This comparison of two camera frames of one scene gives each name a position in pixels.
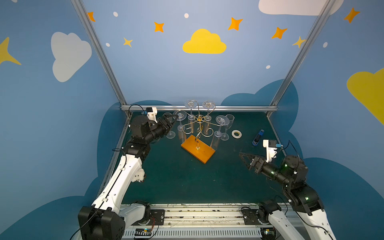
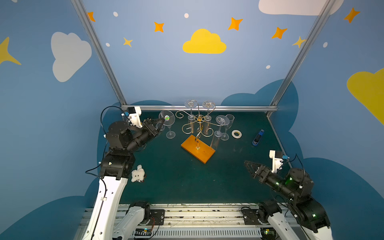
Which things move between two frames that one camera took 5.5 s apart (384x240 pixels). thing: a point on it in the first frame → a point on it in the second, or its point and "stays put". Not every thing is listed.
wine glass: (225, 136) stays put
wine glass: (170, 134) stays put
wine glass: (208, 104) stays put
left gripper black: (166, 122) → (149, 127)
